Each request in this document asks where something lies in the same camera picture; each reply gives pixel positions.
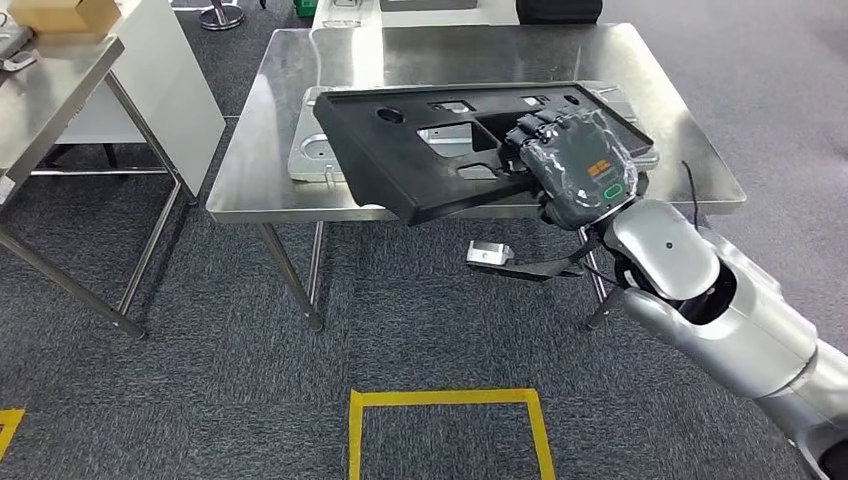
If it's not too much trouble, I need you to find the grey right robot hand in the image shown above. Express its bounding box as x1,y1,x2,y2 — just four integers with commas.
498,107,641,232

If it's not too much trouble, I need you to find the black plastic plate bracket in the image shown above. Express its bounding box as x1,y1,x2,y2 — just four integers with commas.
312,82,656,227

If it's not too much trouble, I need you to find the stainless steel workbench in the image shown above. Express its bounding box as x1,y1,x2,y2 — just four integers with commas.
205,23,749,334

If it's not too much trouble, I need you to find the black seat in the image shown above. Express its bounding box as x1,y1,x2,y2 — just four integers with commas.
515,0,604,26

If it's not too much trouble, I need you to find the pale table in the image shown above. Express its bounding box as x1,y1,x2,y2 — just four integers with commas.
311,0,521,29

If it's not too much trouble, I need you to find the dark grey tray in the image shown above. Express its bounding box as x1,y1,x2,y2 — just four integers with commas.
379,0,480,13

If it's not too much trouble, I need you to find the silver stamped metal panel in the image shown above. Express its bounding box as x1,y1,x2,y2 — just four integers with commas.
286,80,662,185

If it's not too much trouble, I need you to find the chrome stanchion base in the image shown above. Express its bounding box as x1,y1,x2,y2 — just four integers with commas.
198,0,246,32

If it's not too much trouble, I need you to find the white board panel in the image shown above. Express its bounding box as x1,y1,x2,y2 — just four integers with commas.
56,0,228,198

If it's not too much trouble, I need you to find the stainless steel side table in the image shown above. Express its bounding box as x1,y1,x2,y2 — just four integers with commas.
0,33,200,341

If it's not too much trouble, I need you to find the brown cardboard box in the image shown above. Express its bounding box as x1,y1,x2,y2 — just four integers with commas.
6,0,124,36

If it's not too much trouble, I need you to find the grey metal tool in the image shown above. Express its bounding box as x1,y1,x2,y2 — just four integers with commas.
0,49,38,73

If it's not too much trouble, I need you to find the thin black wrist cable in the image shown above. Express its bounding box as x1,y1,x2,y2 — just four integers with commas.
680,160,705,230

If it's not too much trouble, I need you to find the wrist camera with black bracket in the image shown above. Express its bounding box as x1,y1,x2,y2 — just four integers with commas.
465,239,601,282

